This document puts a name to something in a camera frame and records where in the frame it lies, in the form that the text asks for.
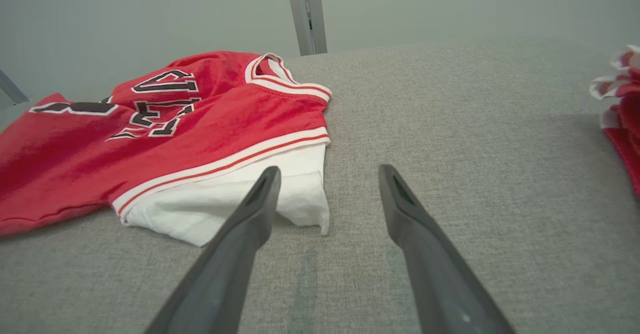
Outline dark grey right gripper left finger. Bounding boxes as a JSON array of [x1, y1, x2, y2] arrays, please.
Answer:
[[145, 166, 282, 334]]

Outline red shorts with white stripe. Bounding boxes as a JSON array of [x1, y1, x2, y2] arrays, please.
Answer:
[[589, 44, 640, 197]]

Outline red and white jersey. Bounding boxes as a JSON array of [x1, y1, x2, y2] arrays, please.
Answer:
[[0, 50, 333, 248]]

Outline grey aluminium partition post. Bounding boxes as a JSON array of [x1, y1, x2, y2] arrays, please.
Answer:
[[285, 0, 329, 56]]

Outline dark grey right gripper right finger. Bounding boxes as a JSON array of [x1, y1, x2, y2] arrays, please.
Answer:
[[378, 165, 516, 334]]

